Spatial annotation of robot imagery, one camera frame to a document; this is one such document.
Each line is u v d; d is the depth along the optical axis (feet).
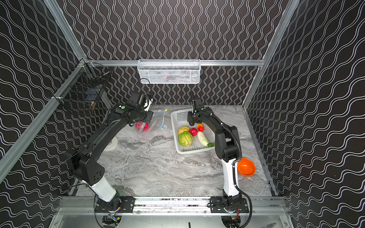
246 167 2.75
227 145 1.86
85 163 1.39
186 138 2.97
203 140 3.09
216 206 2.40
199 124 3.38
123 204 2.43
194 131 3.21
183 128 3.29
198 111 2.43
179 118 3.49
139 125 2.57
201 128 3.29
